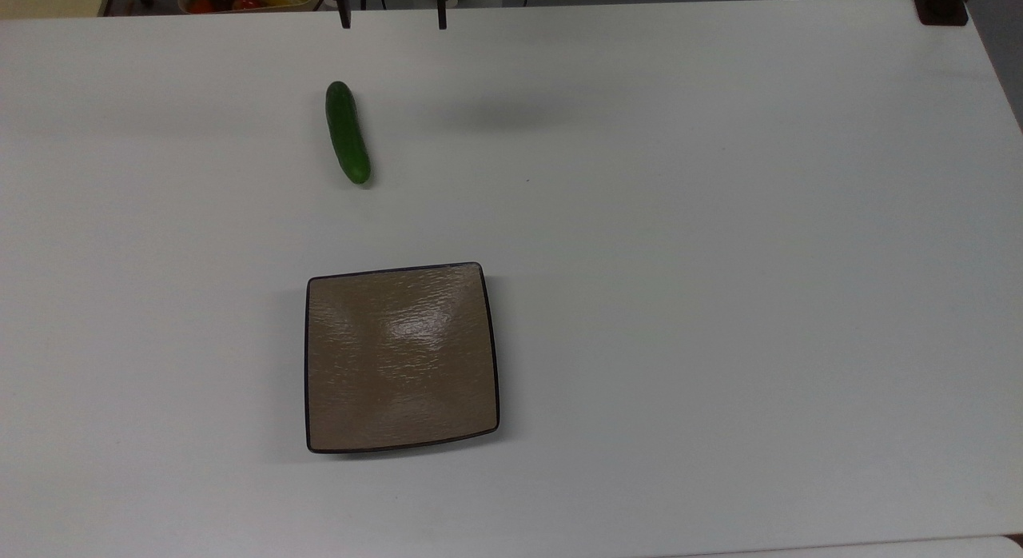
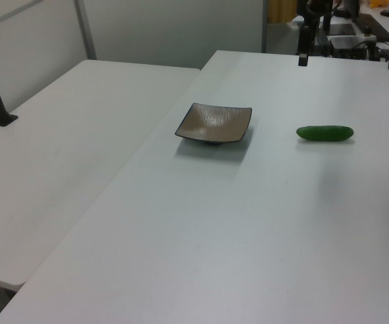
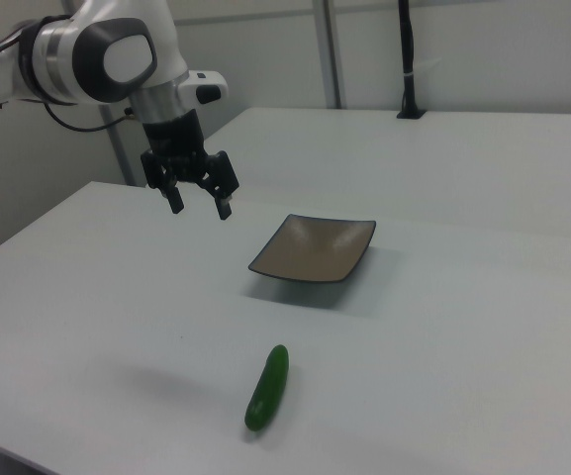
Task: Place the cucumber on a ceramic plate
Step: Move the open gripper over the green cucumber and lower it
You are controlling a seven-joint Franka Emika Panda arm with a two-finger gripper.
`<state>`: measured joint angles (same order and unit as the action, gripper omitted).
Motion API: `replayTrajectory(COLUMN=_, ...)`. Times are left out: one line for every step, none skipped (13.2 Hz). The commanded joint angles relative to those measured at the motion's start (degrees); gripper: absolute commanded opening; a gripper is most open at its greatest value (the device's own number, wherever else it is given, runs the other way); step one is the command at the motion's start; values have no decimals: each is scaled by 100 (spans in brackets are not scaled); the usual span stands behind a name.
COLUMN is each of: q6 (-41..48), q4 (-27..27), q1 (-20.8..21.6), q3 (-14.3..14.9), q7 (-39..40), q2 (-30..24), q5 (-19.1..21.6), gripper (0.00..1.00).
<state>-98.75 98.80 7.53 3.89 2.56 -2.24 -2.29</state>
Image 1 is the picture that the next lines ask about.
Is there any green cucumber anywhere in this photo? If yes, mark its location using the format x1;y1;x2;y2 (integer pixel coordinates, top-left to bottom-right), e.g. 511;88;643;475
324;80;372;185

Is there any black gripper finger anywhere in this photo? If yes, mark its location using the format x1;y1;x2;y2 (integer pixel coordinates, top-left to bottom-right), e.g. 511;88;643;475
419;0;474;30
306;0;353;30

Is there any square brown ceramic plate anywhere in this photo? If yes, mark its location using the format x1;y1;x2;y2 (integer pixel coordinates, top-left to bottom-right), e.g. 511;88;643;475
305;261;501;455

